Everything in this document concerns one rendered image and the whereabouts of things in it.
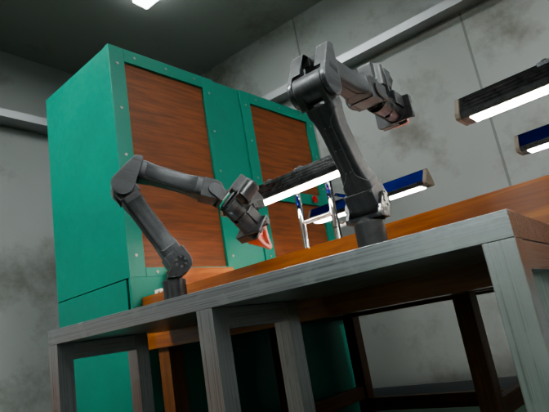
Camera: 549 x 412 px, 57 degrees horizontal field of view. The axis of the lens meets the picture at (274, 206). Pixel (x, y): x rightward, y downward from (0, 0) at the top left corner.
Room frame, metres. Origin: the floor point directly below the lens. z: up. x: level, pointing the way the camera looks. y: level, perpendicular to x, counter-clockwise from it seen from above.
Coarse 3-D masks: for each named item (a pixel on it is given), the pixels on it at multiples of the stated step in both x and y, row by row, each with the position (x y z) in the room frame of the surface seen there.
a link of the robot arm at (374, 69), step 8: (368, 64) 1.14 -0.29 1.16; (376, 64) 1.16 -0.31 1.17; (360, 72) 1.16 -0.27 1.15; (368, 72) 1.15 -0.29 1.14; (376, 72) 1.16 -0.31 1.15; (384, 80) 1.17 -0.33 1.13; (376, 88) 1.09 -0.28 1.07; (384, 88) 1.13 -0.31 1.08; (384, 96) 1.12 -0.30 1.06; (376, 104) 1.15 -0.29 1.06
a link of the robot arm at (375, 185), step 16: (304, 80) 0.90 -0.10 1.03; (320, 80) 0.88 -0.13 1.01; (304, 96) 0.92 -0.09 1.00; (320, 96) 0.91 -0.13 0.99; (336, 96) 0.92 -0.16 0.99; (304, 112) 0.93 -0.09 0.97; (320, 112) 0.93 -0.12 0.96; (336, 112) 0.92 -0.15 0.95; (320, 128) 0.95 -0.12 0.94; (336, 128) 0.94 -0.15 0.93; (336, 144) 0.95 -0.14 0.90; (352, 144) 0.96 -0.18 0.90; (336, 160) 0.98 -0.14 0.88; (352, 160) 0.96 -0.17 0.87; (352, 176) 0.98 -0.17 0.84; (368, 176) 0.99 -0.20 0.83; (352, 192) 1.00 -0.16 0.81; (368, 192) 0.98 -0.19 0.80; (352, 208) 1.02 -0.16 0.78; (368, 208) 1.01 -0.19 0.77
